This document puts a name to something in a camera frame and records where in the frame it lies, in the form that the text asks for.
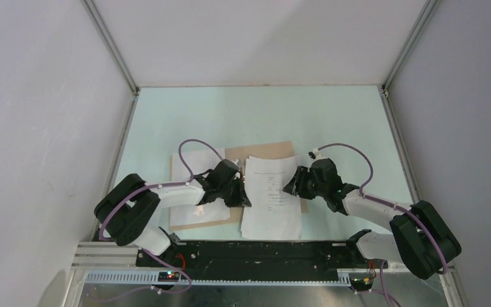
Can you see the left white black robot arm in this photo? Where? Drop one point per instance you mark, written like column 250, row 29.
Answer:
column 125, row 212

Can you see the silver metal folder clip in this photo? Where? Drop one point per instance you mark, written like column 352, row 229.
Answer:
column 241, row 169

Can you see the aluminium frame post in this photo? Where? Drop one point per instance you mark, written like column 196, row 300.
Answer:
column 420, row 25
column 109, row 42

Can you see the right small circuit board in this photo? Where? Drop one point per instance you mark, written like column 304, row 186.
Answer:
column 361, row 284

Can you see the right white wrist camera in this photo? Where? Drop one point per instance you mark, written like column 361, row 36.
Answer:
column 313, row 155

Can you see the small circuit board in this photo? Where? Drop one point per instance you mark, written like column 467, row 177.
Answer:
column 168, row 276
column 361, row 284

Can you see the white slotted cable duct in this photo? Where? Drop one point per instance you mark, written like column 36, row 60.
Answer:
column 150, row 278

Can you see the left small circuit board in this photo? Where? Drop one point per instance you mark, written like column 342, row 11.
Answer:
column 168, row 276

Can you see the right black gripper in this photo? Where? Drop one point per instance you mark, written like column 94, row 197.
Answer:
column 295, row 185

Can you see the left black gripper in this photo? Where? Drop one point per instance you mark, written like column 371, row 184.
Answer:
column 241, row 198

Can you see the right aluminium frame post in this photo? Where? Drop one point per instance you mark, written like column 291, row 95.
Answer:
column 420, row 25

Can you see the tan cardboard folder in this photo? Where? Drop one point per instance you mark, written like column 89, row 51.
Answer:
column 189, row 217

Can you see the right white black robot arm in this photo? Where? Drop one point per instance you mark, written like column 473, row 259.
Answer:
column 417, row 235

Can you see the left aluminium frame post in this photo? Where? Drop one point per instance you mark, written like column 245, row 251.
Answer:
column 109, row 42

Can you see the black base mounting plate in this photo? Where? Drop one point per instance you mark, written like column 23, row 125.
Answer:
column 318, row 260

